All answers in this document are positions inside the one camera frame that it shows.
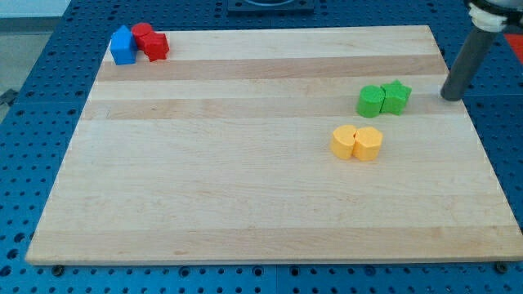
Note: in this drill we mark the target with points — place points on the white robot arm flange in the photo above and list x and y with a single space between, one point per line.
495 16

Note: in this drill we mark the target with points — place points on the yellow crescent block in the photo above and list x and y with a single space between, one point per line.
343 141

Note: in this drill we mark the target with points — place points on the yellow hexagon block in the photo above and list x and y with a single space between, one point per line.
368 142

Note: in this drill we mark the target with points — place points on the green cylinder block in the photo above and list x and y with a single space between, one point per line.
370 101

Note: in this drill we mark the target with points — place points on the green star block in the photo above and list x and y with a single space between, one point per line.
396 97

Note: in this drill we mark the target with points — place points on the red star block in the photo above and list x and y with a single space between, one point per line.
155 46

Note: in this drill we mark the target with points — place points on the red cylinder block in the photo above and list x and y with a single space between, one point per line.
139 31

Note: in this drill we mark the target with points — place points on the blue pentagon block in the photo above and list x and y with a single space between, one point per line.
123 47

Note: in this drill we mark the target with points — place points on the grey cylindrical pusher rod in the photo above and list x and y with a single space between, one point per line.
467 63

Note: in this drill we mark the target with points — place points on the red object at right edge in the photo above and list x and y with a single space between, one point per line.
515 42

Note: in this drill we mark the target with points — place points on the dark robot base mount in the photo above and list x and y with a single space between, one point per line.
236 7

